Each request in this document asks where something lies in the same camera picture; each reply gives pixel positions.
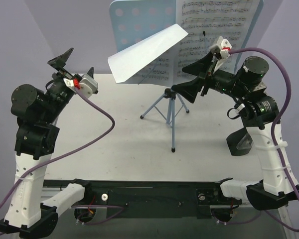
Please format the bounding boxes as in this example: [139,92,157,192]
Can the light blue music stand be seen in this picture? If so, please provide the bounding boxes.
[109,0,264,153]

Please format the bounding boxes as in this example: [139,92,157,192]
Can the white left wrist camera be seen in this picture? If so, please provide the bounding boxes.
[63,73,98,98]

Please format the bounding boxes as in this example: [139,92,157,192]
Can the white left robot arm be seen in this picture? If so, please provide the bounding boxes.
[0,48,94,239]

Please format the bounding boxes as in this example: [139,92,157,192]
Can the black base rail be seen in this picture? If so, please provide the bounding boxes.
[43,179,242,220]

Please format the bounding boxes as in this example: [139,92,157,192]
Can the sheet music booklet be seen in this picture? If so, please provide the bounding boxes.
[107,0,259,84]

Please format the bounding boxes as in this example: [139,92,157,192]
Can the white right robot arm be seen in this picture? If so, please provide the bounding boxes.
[172,53,299,211]

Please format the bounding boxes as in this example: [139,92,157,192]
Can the black metronome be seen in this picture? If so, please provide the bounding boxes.
[226,128,253,156]

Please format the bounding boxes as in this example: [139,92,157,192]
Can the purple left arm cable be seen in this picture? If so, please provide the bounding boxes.
[0,88,127,227]

